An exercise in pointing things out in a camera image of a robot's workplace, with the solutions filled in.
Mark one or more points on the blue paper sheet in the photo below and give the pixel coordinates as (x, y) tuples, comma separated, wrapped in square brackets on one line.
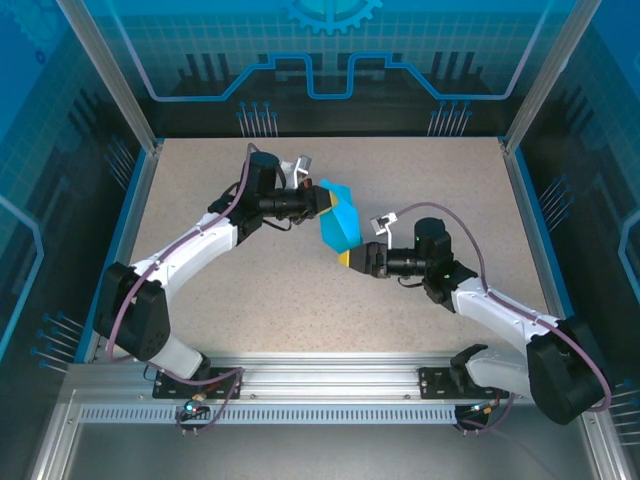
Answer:
[(345, 225)]

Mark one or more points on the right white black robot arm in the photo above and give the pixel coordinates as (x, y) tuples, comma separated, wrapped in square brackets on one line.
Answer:
[(565, 370)]

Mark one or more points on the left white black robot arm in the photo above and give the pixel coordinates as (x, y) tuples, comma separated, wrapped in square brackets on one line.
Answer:
[(150, 310)]

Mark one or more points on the blue side trim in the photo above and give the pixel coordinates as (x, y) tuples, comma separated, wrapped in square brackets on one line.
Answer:
[(100, 300), (548, 250)]

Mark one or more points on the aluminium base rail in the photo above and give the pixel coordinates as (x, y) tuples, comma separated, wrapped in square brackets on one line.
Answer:
[(330, 375)]

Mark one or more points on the aluminium side rail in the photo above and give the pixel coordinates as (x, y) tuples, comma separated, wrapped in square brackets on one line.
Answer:
[(530, 225), (132, 225)]

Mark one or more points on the aluminium front frame tray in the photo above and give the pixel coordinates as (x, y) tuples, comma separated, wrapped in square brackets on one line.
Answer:
[(300, 455)]

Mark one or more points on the aluminium frame post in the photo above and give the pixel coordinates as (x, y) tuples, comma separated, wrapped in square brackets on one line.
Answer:
[(117, 80), (545, 80)]

